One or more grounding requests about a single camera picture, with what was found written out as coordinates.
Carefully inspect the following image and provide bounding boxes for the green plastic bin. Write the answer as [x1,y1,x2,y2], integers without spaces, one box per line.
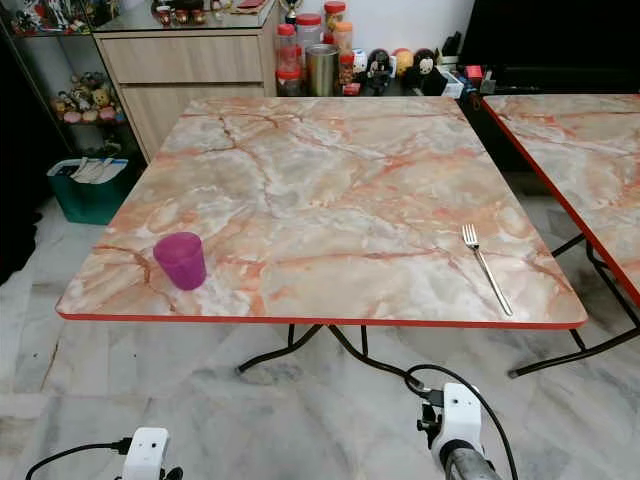
[47,157,131,226]

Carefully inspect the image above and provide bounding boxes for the black flat television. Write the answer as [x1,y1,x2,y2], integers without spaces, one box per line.
[458,0,640,69]

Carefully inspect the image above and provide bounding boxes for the black plush toy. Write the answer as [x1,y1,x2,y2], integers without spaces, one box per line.
[368,48,393,81]

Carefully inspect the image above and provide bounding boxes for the yellow round toy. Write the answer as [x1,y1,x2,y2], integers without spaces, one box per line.
[392,48,414,76]

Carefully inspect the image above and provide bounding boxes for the light wooden drawer cabinet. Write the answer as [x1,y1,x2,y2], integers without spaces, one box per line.
[93,5,279,161]

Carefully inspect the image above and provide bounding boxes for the dark ornament set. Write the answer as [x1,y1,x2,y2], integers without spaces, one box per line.
[150,0,211,26]

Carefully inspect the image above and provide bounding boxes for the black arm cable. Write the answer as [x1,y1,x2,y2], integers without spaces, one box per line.
[25,438,133,480]
[404,363,521,480]

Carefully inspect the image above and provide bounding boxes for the purple plastic cup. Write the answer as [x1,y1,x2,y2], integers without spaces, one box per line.
[153,232,207,292]

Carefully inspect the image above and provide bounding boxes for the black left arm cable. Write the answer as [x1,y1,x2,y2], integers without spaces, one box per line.
[25,438,133,480]

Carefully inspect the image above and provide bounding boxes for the glass display shelf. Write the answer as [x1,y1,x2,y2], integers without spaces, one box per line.
[0,0,131,161]

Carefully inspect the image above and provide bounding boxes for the small white box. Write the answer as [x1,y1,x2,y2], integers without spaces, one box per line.
[440,72,466,98]

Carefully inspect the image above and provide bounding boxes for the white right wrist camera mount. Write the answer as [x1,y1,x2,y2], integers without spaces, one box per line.
[440,383,483,471]

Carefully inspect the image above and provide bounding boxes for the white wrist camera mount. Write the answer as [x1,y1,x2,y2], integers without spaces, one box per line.
[122,427,171,480]
[440,383,483,471]

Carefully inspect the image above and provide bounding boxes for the steel cylindrical canister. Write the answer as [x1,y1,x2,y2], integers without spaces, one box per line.
[306,43,340,98]

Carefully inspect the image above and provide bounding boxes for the silver metal fork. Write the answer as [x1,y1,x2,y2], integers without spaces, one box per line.
[462,224,514,318]

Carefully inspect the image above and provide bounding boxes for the white papers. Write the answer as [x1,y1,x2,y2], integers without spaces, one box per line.
[72,155,126,186]

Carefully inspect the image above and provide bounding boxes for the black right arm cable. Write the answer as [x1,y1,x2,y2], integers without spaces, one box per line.
[404,363,521,480]

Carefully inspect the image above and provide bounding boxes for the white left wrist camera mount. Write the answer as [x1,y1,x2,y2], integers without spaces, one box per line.
[122,427,171,480]

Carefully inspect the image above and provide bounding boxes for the brown black monkey toy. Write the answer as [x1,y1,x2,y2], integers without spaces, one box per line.
[412,48,439,93]

